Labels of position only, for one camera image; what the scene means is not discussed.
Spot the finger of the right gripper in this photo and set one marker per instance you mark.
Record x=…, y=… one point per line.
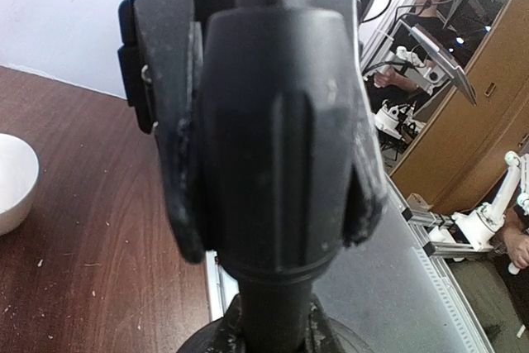
x=367, y=197

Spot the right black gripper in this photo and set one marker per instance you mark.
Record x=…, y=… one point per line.
x=158, y=59

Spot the black microphone stand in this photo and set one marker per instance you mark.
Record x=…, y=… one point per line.
x=273, y=141

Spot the white ceramic bowl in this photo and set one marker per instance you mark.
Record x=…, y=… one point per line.
x=20, y=170

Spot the front aluminium rail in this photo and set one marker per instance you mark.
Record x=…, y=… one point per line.
x=433, y=256

